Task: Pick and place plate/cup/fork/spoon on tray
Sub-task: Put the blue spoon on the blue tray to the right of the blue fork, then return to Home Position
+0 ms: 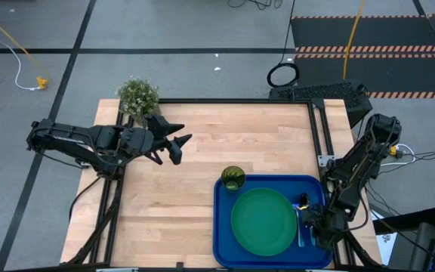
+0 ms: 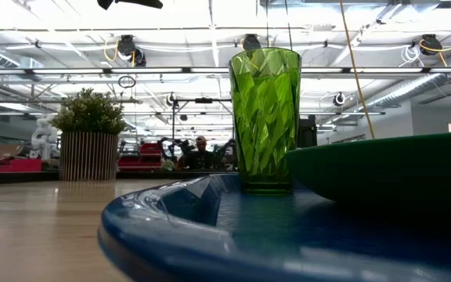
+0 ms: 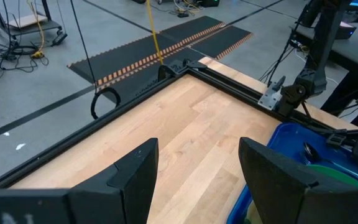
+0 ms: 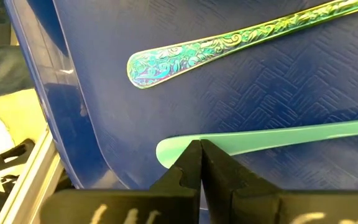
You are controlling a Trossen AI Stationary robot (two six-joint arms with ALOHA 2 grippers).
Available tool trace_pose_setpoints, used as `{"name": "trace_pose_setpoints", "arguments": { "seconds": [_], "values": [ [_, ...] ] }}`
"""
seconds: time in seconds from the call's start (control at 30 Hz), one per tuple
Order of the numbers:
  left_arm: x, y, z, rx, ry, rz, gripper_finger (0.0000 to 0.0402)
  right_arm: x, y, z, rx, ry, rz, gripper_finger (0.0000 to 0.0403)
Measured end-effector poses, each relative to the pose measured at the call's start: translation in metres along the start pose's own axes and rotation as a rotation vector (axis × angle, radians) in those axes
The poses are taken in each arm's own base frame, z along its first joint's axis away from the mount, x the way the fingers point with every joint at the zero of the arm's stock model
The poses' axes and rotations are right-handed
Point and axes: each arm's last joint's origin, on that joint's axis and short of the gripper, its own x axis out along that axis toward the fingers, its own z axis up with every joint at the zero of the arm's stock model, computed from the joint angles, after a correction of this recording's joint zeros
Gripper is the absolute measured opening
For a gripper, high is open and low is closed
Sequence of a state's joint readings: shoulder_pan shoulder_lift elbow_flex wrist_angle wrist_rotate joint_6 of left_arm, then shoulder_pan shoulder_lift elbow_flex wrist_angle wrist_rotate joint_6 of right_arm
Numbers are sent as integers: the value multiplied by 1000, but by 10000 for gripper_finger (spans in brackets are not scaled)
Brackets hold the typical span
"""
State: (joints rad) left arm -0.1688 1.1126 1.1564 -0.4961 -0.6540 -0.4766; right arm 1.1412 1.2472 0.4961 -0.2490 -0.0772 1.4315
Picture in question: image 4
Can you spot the mint green plastic utensil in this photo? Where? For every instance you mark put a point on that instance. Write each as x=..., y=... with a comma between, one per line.
x=275, y=137

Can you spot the aluminium table frame rail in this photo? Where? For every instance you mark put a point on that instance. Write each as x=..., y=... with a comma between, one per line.
x=30, y=180

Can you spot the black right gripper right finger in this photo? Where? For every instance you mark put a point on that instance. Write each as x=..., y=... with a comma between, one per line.
x=228, y=193

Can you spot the iridescent engraved metal spoon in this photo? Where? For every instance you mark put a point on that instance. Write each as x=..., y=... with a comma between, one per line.
x=179, y=59

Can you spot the black mounting bracket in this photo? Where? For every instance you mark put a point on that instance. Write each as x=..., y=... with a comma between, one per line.
x=8, y=155

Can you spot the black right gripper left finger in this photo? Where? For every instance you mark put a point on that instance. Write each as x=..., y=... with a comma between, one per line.
x=185, y=186

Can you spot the blue plastic tray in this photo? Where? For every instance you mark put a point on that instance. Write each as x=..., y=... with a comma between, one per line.
x=197, y=102

